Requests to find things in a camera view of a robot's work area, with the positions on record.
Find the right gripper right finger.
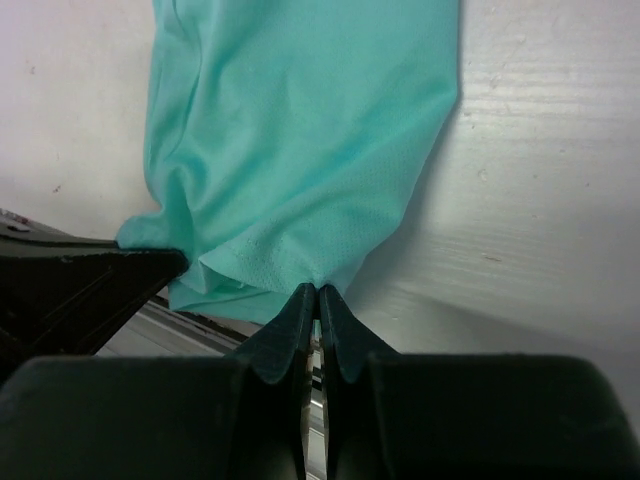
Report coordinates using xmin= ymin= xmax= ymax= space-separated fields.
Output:
xmin=318 ymin=285 xmax=396 ymax=479

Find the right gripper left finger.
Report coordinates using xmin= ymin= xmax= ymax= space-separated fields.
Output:
xmin=228 ymin=284 xmax=316 ymax=479

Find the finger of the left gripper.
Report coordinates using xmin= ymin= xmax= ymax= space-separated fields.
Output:
xmin=1 ymin=210 xmax=188 ymax=379

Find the mint green t-shirt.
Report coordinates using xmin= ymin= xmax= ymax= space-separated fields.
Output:
xmin=117 ymin=1 xmax=459 ymax=324

